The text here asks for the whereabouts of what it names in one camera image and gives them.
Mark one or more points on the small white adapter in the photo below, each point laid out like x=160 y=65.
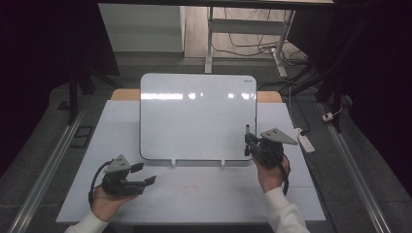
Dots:
x=327 y=116

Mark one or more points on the black metal stand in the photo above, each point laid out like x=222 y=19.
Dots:
x=73 y=97

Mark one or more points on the person's left hand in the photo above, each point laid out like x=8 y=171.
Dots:
x=107 y=204

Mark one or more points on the white whiteboard support clip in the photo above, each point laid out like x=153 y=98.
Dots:
x=223 y=163
x=173 y=162

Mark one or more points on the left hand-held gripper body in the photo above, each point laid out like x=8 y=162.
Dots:
x=120 y=186

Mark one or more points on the wooden board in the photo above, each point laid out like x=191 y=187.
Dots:
x=124 y=95

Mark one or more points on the person's right hand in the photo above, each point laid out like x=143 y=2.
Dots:
x=272 y=178

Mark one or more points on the white whiteboard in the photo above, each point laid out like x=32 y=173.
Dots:
x=194 y=119

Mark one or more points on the white marker with black cap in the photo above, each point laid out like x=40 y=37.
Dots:
x=247 y=128

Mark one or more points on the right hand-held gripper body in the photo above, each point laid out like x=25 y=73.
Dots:
x=270 y=152

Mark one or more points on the aluminium rail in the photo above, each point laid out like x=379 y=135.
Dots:
x=42 y=181
x=356 y=181

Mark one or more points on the white cabinet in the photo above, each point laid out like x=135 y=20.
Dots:
x=139 y=29

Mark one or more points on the white desk frame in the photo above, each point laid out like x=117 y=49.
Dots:
x=246 y=26

